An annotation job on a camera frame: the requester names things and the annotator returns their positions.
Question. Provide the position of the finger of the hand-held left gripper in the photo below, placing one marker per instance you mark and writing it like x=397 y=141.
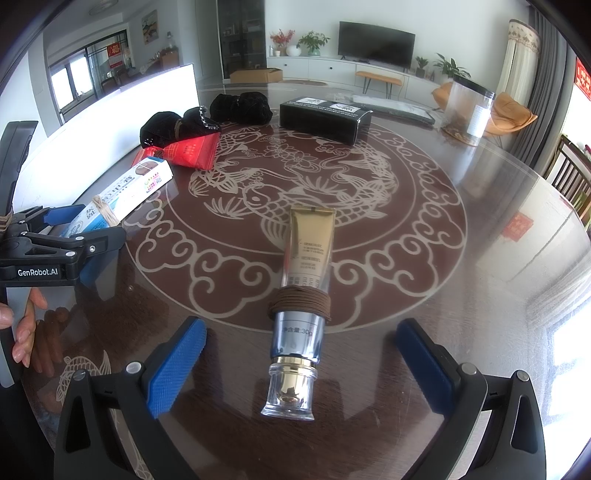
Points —
x=62 y=215
x=104 y=240

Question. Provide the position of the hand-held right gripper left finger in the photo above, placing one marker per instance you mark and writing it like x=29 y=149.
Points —
x=178 y=369

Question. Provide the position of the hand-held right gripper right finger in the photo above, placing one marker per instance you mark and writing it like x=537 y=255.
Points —
x=425 y=364

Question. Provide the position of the blue and white carton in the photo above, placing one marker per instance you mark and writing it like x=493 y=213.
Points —
x=138 y=184

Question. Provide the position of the black studded velvet scrunchie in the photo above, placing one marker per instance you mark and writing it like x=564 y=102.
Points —
x=159 y=129

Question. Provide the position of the large red packet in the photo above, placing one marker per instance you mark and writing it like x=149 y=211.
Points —
x=194 y=152

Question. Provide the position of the gold silver cosmetic tube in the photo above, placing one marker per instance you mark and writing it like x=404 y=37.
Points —
x=307 y=258

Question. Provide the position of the glass-topped patterned desktop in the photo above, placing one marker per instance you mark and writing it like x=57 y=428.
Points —
x=485 y=300

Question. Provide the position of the person's left hand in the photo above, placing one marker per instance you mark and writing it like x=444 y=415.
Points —
x=27 y=337

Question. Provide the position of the red door sign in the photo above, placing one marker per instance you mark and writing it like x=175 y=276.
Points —
x=116 y=55

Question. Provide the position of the plain black velvet scrunchie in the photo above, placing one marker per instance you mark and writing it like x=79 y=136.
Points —
x=240 y=108

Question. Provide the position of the round ceiling light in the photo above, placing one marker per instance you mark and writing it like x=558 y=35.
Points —
x=102 y=3

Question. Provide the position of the cardboard box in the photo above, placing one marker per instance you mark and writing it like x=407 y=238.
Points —
x=256 y=75

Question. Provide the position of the dark wooden slatted chair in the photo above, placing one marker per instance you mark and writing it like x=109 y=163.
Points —
x=572 y=175

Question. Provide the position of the dark glass display cabinet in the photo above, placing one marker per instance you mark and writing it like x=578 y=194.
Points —
x=242 y=37

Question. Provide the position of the black labelled box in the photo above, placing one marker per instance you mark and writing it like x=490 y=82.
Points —
x=323 y=120

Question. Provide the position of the clear jar with black lid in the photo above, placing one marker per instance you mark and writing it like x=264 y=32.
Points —
x=466 y=110

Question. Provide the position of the orange lounge chair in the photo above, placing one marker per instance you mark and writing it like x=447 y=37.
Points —
x=443 y=94
x=512 y=115

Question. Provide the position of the round white vase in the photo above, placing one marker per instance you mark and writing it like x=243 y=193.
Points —
x=293 y=50

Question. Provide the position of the red flower bouquet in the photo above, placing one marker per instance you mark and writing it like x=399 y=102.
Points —
x=281 y=38

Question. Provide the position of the white television cabinet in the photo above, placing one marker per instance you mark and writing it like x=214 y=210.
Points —
x=332 y=69

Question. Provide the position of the green potted plant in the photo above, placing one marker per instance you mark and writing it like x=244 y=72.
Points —
x=314 y=42

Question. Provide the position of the wooden bench with metal legs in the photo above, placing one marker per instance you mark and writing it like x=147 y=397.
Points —
x=378 y=76

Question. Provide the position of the small potted plant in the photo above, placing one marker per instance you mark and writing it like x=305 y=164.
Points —
x=421 y=67

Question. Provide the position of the large leafy potted plant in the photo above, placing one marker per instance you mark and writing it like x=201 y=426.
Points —
x=450 y=67

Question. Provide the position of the grey curtain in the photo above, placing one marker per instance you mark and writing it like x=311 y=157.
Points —
x=549 y=83

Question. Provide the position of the cream covered standing air conditioner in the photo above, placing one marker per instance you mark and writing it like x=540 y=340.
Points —
x=519 y=55

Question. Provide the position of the black television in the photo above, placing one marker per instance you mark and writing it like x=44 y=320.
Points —
x=376 y=44

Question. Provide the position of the framed wall painting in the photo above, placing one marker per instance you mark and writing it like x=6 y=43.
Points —
x=149 y=26

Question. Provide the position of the red wall decoration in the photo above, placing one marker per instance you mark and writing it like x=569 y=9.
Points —
x=584 y=78

